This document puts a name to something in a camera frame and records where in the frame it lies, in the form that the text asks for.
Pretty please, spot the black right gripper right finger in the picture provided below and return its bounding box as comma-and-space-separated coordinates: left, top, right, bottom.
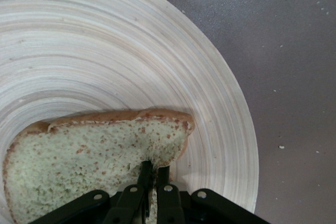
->
155, 167, 271, 224

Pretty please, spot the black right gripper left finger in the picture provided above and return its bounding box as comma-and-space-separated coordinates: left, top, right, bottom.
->
28, 160, 155, 224

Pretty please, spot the slice of bread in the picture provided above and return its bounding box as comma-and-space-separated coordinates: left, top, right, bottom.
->
2, 108, 196, 224

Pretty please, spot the round light wooden plate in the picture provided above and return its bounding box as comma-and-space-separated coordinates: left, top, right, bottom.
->
0, 0, 260, 224

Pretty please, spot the table cover cloth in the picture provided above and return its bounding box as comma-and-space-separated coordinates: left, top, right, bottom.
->
115, 0, 336, 224

